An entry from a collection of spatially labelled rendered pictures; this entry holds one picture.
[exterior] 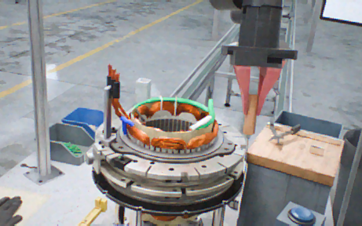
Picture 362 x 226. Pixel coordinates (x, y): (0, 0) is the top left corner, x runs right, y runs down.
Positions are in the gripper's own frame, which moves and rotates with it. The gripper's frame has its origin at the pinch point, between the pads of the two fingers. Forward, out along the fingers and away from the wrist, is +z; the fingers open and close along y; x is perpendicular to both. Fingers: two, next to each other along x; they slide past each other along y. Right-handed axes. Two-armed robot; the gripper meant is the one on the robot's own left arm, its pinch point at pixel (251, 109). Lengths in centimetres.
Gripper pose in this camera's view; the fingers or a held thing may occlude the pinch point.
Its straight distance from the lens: 61.1
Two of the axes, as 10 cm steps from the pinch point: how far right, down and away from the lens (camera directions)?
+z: -0.7, 9.8, 1.8
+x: -0.3, 1.8, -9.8
